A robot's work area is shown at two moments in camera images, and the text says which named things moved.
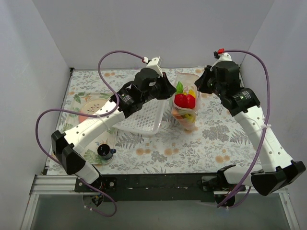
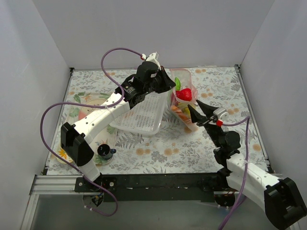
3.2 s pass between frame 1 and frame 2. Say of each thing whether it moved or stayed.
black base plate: stayed
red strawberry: moved
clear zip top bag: moved
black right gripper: moved
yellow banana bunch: moved
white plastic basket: stayed
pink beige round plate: stayed
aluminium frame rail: stayed
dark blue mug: stayed
